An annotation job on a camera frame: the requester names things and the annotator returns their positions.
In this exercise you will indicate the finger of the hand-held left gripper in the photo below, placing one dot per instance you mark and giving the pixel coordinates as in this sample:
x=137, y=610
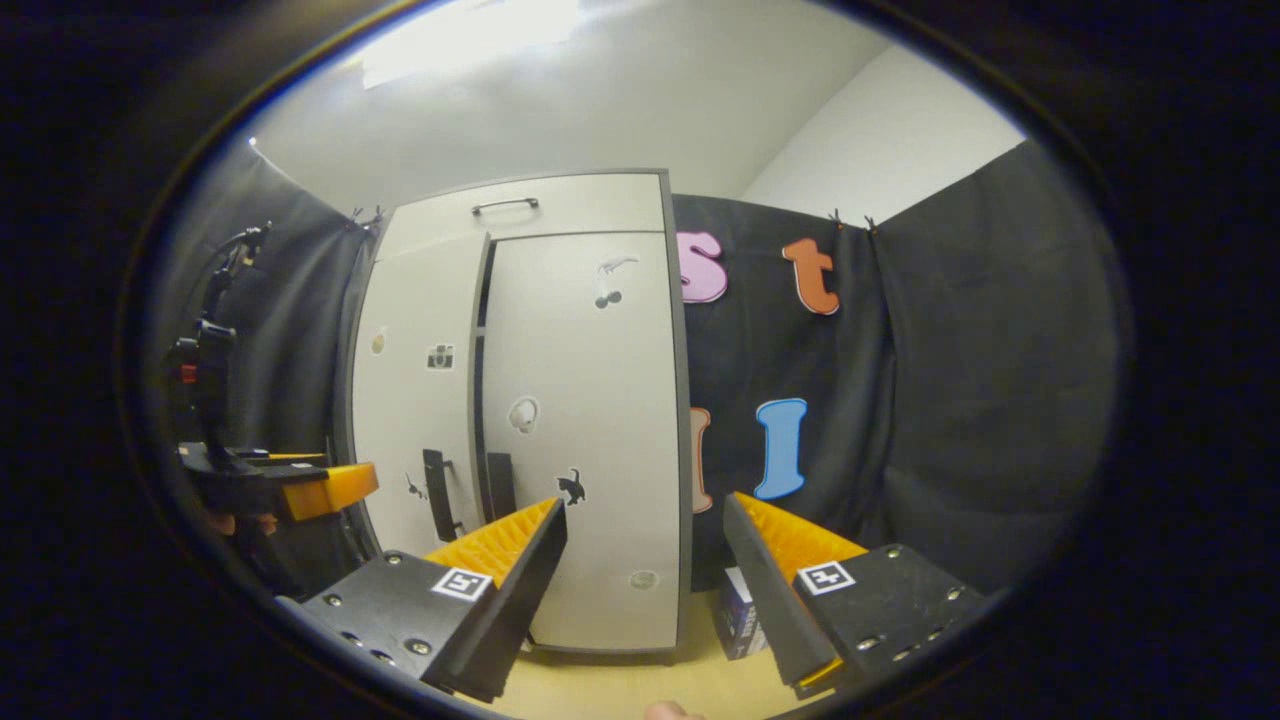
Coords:
x=335, y=488
x=290, y=458

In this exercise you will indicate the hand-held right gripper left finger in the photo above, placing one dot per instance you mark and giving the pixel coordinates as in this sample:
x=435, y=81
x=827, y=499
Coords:
x=520, y=570

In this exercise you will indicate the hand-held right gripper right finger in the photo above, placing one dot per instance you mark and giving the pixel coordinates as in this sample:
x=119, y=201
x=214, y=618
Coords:
x=765, y=590

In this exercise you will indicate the white cabinet door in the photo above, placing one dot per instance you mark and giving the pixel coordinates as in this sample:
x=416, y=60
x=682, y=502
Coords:
x=590, y=340
x=420, y=300

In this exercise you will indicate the white cabinet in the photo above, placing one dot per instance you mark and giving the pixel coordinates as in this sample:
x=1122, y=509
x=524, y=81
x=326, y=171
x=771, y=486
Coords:
x=675, y=400

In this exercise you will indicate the small blue box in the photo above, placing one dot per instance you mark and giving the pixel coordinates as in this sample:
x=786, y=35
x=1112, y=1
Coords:
x=738, y=620

